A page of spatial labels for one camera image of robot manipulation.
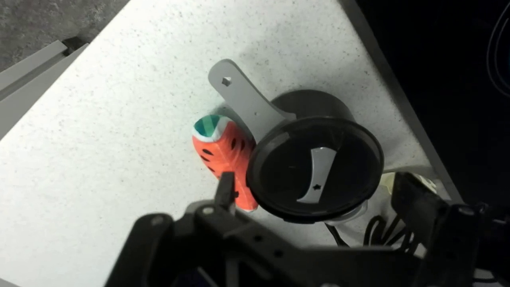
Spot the black pot lid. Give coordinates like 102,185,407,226
247,118,384,223

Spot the black cable bundle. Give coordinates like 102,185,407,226
324,212,421,252

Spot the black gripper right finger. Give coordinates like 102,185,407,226
392,172,510,287

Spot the black induction cooktop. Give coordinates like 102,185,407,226
344,0,510,207

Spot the watermelon slice toy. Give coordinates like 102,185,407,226
191,115,258,210

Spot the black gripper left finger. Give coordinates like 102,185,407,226
102,172,257,287

